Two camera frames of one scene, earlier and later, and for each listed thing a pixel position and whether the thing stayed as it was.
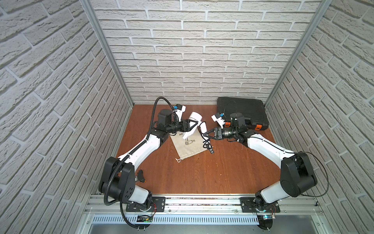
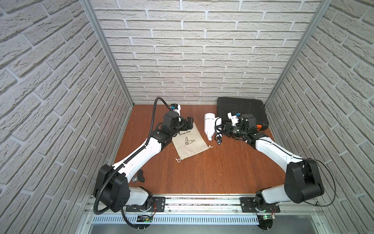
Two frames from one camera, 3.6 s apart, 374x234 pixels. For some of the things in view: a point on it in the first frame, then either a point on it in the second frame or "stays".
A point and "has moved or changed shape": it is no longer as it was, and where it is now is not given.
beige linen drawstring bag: [192, 145] stays
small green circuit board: [143, 219] stays
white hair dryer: [197, 116] has moved or changed shape
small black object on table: [140, 176] stays
